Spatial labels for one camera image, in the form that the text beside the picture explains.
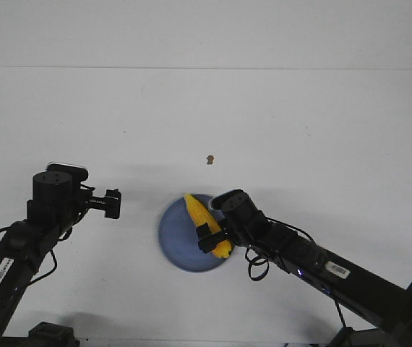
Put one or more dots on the yellow corn cob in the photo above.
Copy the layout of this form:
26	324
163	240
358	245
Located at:
199	214

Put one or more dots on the small brown table mark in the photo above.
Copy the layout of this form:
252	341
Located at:
210	160

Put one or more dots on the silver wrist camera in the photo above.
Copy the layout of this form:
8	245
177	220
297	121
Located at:
79	173
215	203

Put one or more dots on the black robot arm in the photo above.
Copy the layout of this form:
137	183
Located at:
386	306
23	248

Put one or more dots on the blue round plate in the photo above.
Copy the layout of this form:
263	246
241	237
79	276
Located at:
178	237

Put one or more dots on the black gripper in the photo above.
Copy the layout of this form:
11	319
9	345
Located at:
60	201
244	224

